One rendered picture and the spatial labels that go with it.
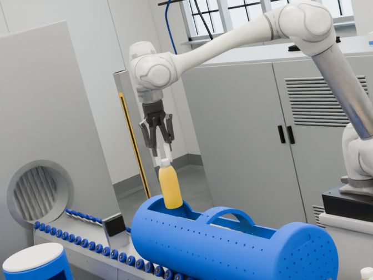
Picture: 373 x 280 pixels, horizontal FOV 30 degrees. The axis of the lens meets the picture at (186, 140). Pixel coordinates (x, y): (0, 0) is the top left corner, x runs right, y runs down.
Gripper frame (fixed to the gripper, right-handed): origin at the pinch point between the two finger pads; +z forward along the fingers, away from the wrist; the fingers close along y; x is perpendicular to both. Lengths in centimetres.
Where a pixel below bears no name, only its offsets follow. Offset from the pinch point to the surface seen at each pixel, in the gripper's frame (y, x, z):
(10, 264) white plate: 44, -79, 49
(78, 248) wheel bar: 7, -93, 59
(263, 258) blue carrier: 1, 53, 26
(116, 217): -7, -69, 43
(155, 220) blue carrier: 2.6, -12.0, 27.9
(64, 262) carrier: 24, -68, 53
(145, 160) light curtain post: -36, -86, 26
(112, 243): -2, -70, 54
